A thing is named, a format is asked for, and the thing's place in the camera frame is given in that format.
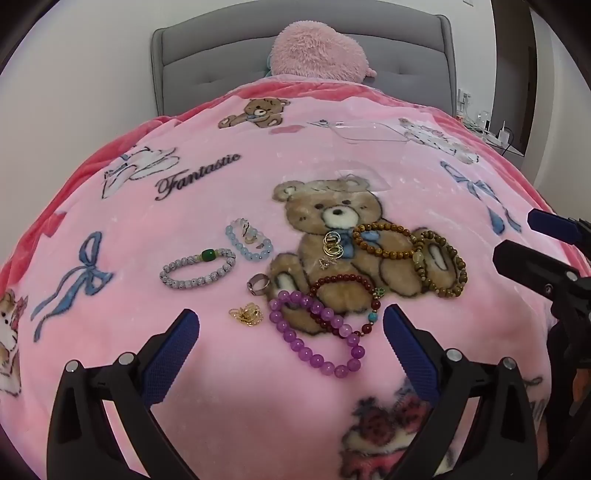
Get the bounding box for dark red bead bracelet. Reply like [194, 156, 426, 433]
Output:
[308, 273, 384, 337]

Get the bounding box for light blue bead bracelet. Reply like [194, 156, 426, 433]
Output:
[225, 218, 274, 263]

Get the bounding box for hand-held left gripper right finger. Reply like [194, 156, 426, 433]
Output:
[382, 304, 550, 480]

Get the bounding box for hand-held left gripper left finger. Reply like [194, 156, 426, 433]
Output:
[46, 308, 218, 480]

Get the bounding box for dark wooden door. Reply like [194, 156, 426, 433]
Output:
[505, 0, 540, 158]

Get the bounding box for cluttered nightstand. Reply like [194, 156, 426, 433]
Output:
[455, 90, 527, 155]

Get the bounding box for pink printed blanket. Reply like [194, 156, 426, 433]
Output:
[0, 74, 591, 480]

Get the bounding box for purple bead bracelet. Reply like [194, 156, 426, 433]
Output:
[269, 290, 366, 378]

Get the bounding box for gold hoop earrings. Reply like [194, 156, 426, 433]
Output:
[322, 231, 345, 258]

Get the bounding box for grey upholstered headboard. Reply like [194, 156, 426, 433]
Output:
[151, 14, 459, 121]

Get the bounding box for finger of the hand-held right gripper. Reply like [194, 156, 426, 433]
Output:
[527, 209, 591, 246]
[492, 240, 591, 301]

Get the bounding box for clear plastic box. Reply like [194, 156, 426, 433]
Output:
[316, 117, 409, 148]

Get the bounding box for gold chain necklace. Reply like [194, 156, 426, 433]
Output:
[228, 302, 265, 328]

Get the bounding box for silver ring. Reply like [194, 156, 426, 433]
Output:
[246, 273, 271, 296]

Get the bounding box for grey white bead bracelet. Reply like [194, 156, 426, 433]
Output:
[160, 248, 237, 291]

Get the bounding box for pink plush toy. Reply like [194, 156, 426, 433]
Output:
[268, 21, 378, 81]

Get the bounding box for olive brown bead bracelet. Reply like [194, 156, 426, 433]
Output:
[412, 229, 468, 298]

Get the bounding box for amber brown bead bracelet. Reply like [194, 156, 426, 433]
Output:
[352, 222, 419, 260]

